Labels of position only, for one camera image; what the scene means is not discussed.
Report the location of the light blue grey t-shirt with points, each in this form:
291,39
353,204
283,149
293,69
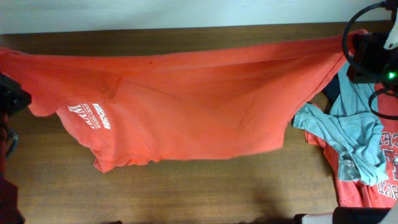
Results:
351,129

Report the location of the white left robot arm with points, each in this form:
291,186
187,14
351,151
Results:
10,213

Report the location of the orange printed t-shirt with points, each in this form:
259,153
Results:
214,104

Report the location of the red printed t-shirt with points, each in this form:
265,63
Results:
356,194

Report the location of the dark navy garment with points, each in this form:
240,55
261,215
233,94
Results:
331,91

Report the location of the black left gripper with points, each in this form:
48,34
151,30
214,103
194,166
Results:
13,93

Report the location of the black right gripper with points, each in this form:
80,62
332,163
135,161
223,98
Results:
365,48

